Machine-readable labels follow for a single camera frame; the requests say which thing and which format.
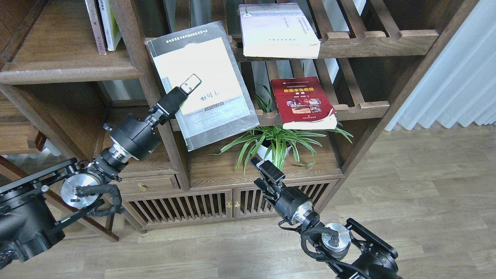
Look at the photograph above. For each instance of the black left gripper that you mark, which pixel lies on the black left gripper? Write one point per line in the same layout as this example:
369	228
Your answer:
132	129

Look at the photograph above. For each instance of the black yellow-green cover book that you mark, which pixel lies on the black yellow-green cover book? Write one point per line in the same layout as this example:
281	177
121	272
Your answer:
220	106

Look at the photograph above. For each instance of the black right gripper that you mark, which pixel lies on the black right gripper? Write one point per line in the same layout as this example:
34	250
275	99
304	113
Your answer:
289	202

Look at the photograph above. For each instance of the white plant pot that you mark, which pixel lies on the white plant pot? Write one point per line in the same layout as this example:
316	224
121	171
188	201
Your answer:
274	152

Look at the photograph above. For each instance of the white pleated curtain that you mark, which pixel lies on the white pleated curtain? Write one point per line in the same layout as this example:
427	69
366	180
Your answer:
460	86

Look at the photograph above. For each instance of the dark wooden side furniture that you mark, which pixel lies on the dark wooden side furniture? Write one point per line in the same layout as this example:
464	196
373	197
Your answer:
25	150

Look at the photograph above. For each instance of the white lavender cover book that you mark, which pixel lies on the white lavender cover book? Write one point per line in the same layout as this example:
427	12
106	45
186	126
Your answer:
277	31

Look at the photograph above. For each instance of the green spider plant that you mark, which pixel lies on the green spider plant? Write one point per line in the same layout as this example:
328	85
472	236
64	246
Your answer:
252	139

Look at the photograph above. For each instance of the red cover book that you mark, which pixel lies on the red cover book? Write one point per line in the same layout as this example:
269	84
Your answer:
303	104

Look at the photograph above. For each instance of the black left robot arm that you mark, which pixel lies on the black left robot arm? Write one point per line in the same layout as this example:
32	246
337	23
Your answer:
28	227

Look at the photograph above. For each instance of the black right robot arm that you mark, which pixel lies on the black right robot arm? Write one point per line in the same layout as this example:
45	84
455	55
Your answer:
350	250

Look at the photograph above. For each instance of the brass drawer knob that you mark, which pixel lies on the brass drawer knob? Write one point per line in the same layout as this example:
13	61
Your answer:
142	187

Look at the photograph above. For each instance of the white green upright book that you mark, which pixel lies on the white green upright book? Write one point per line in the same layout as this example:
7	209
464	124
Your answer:
111	29

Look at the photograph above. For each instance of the brown spine upright book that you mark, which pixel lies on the brown spine upright book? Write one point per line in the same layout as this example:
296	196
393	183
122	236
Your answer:
96	24

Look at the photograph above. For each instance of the brown wooden bookshelf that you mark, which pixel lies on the brown wooden bookshelf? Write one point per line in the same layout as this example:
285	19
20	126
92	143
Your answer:
369	63

